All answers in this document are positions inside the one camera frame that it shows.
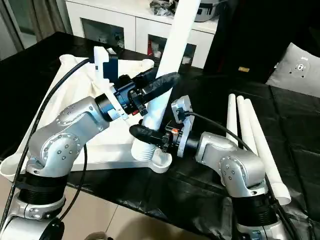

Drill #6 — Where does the black right camera cable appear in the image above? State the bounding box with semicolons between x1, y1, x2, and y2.
183;111;300;240

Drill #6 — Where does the black work mat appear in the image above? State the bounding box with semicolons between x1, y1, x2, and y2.
0;31;320;240

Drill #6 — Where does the brown curtain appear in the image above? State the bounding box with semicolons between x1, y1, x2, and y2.
0;0;73;61

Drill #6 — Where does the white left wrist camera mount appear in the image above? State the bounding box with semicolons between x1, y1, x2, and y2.
93;46;130;122

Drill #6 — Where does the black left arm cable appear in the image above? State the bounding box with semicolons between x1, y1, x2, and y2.
58;143;88;222

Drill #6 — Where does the white plastic table leg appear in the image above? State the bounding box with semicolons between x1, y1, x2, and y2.
131;0;202;162
236;95;260;155
225;93;239;148
243;98;292;206

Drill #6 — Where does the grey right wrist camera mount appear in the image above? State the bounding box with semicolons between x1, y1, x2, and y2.
170;95;195;158

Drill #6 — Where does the white plastic table top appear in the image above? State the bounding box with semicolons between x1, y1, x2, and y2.
0;54;173;185

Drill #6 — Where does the black speaker box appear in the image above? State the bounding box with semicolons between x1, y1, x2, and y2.
204;0;301;85

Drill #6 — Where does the grey cushion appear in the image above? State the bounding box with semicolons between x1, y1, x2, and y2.
265;41;320;98

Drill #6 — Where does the white glass-door cabinet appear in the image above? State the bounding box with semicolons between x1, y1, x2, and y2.
64;0;218;68

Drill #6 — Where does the black left camera cable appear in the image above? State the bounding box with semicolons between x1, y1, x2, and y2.
3;58;96;221

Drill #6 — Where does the black camera cable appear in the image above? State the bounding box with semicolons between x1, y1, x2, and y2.
3;58;96;221
183;111;300;240

